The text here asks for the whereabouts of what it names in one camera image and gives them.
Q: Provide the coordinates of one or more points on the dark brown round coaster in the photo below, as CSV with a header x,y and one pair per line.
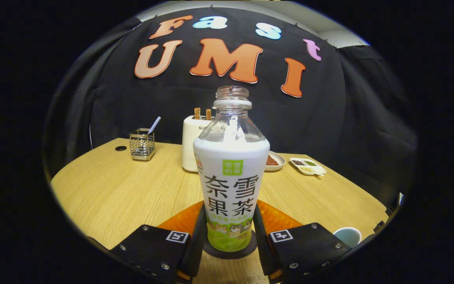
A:
x,y
229,255

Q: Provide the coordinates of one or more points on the white toaster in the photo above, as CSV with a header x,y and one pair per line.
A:
x,y
189,146

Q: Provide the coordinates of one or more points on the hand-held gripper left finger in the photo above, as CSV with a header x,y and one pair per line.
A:
x,y
198,244

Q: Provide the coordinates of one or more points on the metal spoon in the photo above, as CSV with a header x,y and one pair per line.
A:
x,y
155,124

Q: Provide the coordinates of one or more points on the white cup with blue inside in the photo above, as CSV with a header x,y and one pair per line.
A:
x,y
347,236

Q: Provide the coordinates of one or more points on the brown toast slice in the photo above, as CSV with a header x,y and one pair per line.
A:
x,y
208,114
197,113

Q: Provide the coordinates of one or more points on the wooden table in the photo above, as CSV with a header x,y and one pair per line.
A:
x,y
124,193

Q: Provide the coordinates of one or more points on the white divided condiment dish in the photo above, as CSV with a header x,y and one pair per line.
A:
x,y
307,166

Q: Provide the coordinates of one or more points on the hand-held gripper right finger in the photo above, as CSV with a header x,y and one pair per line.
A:
x,y
260,252

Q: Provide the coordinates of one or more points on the white plate with brown food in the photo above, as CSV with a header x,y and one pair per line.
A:
x,y
275,162

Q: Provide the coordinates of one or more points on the white label juice bottle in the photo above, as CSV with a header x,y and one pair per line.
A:
x,y
231,189

